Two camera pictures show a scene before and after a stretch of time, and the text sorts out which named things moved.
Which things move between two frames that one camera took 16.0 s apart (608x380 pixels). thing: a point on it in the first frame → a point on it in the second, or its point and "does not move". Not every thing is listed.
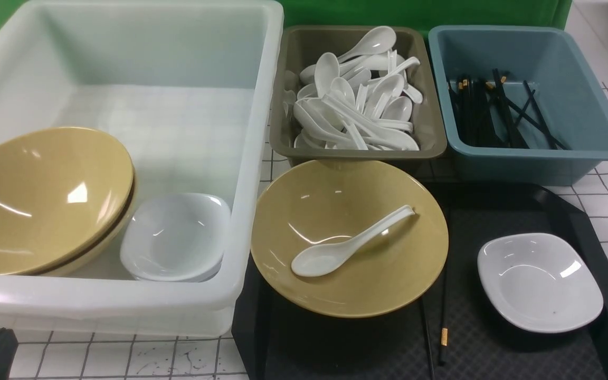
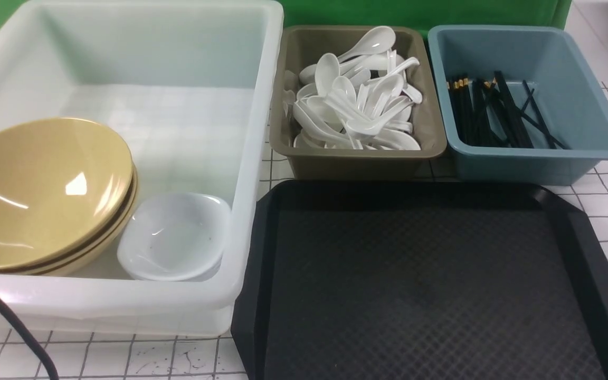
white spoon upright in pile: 326,69 does not move
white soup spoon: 315,259 → 367,126
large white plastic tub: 189,89 does not move
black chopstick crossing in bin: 539,115 does not move
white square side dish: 540,282 → 174,236
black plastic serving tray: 494,281 does not move
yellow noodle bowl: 349,239 → 47,197
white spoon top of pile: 374,40 does not move
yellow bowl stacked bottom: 90,257 does not move
